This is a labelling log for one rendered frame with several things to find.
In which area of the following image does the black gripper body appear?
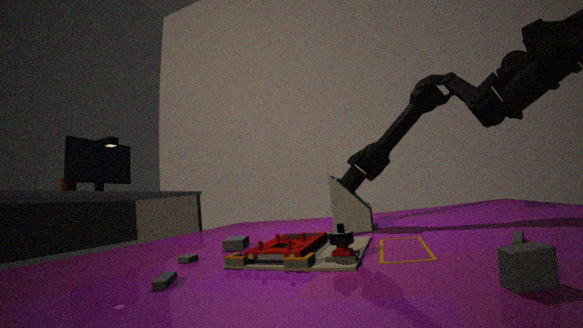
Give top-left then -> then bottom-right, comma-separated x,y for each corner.
521,23 -> 583,94

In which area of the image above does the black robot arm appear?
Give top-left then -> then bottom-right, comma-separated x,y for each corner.
337,45 -> 544,194

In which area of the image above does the yellow rectangular outline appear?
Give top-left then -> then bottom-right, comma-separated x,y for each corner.
379,236 -> 438,264

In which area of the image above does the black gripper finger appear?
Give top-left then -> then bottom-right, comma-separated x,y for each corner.
542,9 -> 583,52

